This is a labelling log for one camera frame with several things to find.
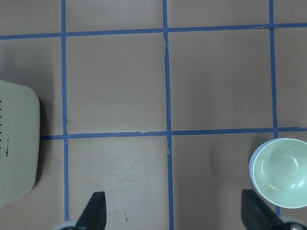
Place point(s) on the cream silver toaster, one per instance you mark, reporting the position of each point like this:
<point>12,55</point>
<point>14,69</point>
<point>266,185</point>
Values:
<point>19,140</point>

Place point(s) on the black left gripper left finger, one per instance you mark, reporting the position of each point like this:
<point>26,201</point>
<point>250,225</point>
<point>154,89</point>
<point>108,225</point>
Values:
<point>94,214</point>

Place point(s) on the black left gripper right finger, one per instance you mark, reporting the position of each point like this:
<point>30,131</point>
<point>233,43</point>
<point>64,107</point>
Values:
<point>256,215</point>

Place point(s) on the green bowl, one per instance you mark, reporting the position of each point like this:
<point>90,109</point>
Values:
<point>293,194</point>

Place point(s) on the blue bowl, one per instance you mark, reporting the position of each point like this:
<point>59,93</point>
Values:
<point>267,165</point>

